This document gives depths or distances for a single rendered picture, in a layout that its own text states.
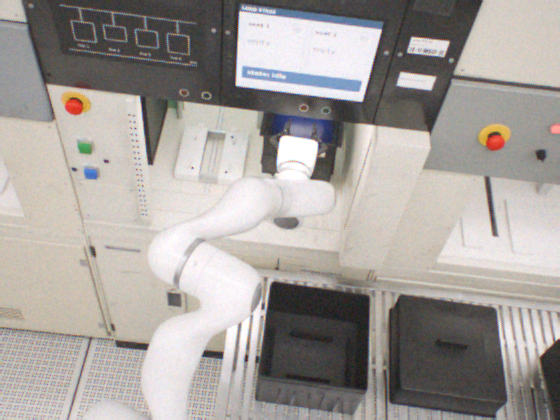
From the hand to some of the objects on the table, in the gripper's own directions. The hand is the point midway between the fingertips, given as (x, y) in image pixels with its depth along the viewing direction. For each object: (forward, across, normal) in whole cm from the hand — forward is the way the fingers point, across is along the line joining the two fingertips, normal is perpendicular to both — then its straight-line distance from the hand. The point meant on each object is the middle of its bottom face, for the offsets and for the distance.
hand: (301, 128), depth 173 cm
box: (-44, -94, +44) cm, 113 cm away
